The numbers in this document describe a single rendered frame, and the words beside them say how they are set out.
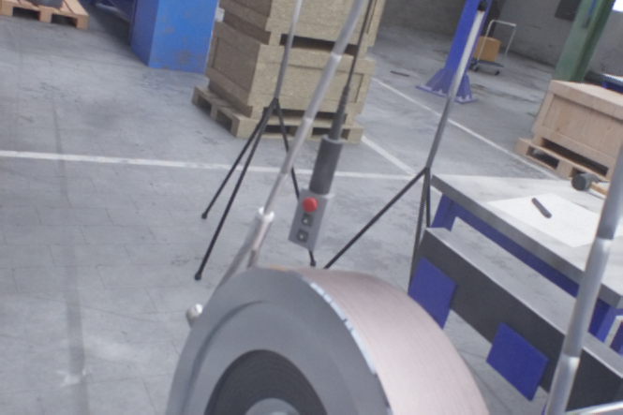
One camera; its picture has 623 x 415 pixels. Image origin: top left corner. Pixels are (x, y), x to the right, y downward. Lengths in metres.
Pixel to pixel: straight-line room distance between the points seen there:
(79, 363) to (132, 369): 0.17
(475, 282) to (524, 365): 0.23
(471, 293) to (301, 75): 3.72
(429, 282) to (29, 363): 1.35
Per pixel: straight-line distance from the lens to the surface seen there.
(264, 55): 5.01
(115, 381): 2.44
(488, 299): 1.69
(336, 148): 1.36
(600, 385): 1.54
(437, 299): 1.80
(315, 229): 1.41
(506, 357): 1.67
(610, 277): 1.99
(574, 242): 2.15
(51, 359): 2.51
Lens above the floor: 1.50
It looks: 20 degrees down
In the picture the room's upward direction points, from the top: 15 degrees clockwise
